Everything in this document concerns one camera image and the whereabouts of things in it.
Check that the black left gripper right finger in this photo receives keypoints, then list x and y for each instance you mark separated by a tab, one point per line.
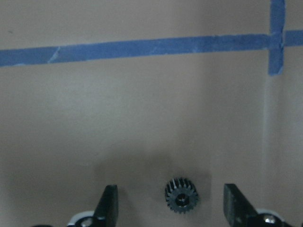
237	210

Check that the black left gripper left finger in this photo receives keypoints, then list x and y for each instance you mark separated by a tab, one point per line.
107	206

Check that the small black bearing gear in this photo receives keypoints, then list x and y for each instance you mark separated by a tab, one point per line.
181	195

